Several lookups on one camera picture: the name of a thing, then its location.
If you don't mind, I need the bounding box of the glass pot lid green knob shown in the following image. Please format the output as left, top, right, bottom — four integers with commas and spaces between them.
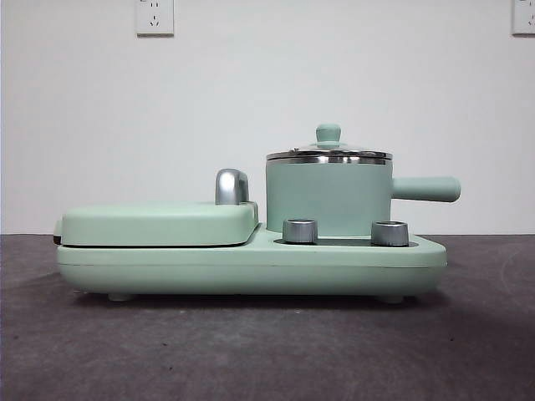
266, 122, 393, 163

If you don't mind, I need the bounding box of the silver control knob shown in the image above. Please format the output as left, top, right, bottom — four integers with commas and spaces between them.
370, 220, 410, 246
282, 217, 319, 244

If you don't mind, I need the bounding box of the mint green breakfast machine base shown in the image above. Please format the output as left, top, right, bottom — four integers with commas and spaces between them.
55, 223, 447, 302

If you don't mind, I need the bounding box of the mint green handled pot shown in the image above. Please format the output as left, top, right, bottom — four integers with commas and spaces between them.
265, 152, 462, 236

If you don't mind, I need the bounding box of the green griddle cover silver handle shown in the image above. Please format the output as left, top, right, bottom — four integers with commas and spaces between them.
52, 168, 260, 248

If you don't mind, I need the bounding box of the white wall socket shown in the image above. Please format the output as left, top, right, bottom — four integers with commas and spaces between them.
135, 0, 175, 37
511, 0, 535, 36

